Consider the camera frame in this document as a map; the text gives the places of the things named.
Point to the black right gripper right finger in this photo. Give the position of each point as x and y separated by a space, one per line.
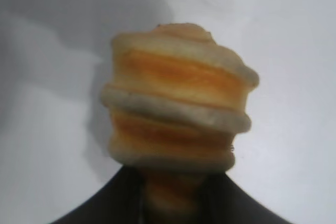
236 203

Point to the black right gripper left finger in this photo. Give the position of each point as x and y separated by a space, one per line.
105 203

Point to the long striped bread roll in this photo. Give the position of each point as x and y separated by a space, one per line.
173 98

